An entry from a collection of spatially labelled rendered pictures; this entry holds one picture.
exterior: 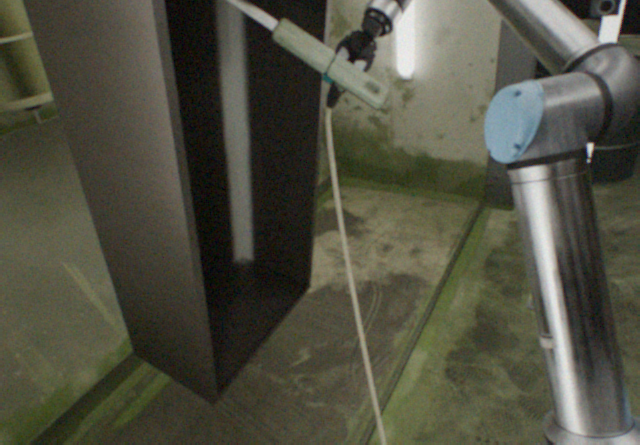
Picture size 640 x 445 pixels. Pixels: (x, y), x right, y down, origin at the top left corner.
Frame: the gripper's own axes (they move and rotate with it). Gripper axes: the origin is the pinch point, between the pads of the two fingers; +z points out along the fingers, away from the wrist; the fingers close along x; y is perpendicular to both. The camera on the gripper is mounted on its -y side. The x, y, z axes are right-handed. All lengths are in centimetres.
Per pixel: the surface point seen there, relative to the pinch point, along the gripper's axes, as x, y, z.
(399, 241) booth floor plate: -76, 158, -12
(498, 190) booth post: -116, 162, -78
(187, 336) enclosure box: -3, 28, 74
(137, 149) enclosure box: 25.3, -9.2, 41.3
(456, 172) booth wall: -89, 172, -77
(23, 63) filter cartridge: 104, 69, 31
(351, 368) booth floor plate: -69, 95, 63
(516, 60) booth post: -68, 112, -124
